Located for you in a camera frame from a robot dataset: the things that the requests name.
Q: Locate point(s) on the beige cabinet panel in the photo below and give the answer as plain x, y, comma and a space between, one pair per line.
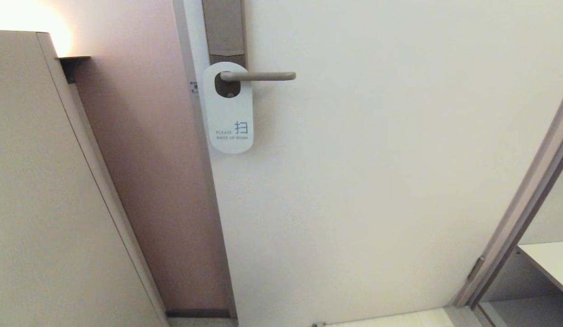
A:
36, 204

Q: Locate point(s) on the small dark door latch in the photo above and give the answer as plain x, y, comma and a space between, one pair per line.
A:
194, 87

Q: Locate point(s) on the grey-brown door lock plate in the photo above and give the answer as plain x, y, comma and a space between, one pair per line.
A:
224, 27

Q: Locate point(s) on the white room door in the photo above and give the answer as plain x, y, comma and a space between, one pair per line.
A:
377, 181

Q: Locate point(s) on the dark wall baseboard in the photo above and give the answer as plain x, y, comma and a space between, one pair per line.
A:
195, 313

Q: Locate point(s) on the dark wall lamp shelf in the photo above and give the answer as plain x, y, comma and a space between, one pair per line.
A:
72, 63

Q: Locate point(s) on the white door hanger sign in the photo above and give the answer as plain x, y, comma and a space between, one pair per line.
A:
229, 118

